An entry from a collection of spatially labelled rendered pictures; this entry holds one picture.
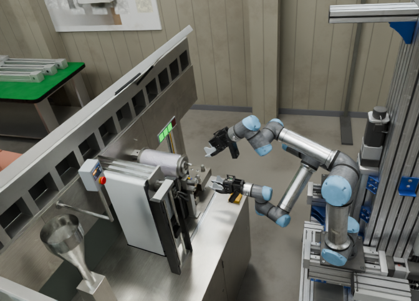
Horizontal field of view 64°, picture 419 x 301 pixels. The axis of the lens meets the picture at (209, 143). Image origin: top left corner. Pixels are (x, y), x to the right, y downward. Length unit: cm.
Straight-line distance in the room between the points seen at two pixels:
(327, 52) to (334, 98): 62
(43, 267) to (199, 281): 72
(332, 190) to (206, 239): 81
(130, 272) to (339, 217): 109
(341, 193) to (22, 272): 135
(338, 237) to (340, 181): 34
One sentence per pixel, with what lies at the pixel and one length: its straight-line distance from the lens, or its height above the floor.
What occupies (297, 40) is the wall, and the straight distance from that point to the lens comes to 416.
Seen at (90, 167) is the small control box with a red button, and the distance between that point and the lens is 128.
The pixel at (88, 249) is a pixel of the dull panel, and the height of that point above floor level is 105.
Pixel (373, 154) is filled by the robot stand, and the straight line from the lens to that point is 185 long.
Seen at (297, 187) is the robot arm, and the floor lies 116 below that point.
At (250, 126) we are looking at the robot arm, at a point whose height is 160.
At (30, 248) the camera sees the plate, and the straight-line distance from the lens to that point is 164.
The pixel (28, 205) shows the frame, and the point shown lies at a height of 152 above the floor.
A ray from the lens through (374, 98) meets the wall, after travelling 452.
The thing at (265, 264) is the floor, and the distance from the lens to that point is 293.
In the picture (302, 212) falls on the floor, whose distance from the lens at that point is 328.
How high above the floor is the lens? 245
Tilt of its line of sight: 36 degrees down
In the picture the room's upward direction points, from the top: 8 degrees counter-clockwise
